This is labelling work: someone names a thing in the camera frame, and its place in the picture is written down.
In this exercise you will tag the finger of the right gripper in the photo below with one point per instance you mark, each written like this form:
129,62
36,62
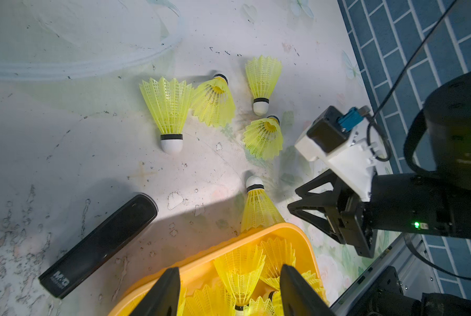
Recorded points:
316,216
325,189

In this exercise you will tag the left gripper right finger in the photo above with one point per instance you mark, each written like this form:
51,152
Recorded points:
298,297

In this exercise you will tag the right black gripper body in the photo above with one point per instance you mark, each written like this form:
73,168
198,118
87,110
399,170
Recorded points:
404,203

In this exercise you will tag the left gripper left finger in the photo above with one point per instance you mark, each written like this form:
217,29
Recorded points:
163,298

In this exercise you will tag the yellow shuttlecock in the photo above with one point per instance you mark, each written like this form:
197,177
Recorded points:
278,252
239,271
263,138
263,74
259,211
212,102
215,300
259,307
312,280
169,103

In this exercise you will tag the yellow plastic storage box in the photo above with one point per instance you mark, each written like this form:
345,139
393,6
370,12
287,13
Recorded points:
199,270

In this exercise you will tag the yellow shuttlecock bottom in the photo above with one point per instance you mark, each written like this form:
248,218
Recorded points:
239,271

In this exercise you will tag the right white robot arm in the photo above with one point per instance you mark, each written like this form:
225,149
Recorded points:
437,146

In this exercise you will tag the black cylindrical marker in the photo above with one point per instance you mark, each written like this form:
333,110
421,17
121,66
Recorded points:
99,246

